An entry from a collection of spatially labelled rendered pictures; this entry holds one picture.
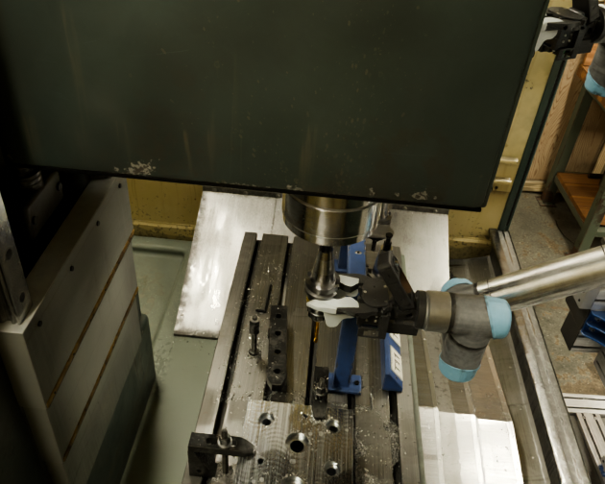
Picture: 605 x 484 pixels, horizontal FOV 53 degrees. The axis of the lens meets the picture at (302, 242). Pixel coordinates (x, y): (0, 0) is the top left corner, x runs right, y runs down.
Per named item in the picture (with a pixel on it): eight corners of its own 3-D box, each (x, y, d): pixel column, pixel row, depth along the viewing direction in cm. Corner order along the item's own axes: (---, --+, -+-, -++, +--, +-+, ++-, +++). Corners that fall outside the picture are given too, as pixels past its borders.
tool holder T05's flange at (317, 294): (310, 274, 112) (311, 263, 110) (342, 281, 110) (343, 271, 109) (300, 295, 107) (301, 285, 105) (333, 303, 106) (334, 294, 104)
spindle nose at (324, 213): (297, 183, 106) (302, 121, 99) (386, 203, 103) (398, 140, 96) (267, 234, 94) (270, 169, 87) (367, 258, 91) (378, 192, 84)
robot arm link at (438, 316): (453, 312, 104) (447, 280, 111) (426, 309, 105) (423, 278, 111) (444, 342, 109) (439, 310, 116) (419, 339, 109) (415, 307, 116)
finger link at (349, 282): (306, 300, 114) (353, 313, 113) (308, 277, 111) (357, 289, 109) (311, 289, 117) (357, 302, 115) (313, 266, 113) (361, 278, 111)
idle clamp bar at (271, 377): (287, 322, 162) (288, 304, 158) (285, 402, 142) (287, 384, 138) (268, 322, 162) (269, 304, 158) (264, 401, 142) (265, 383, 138)
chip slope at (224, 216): (435, 263, 231) (449, 207, 215) (458, 416, 176) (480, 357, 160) (205, 240, 232) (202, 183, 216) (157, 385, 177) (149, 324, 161)
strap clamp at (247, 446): (254, 468, 128) (255, 425, 119) (252, 482, 125) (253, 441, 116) (192, 461, 128) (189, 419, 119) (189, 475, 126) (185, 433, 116)
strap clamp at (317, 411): (325, 396, 144) (330, 354, 135) (322, 445, 134) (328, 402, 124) (311, 395, 144) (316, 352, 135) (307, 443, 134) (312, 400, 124)
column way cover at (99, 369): (149, 336, 155) (126, 163, 123) (82, 515, 118) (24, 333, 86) (130, 334, 155) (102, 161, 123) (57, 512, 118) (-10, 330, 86)
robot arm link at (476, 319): (503, 351, 109) (517, 319, 104) (443, 346, 110) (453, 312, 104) (496, 321, 116) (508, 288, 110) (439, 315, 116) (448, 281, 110)
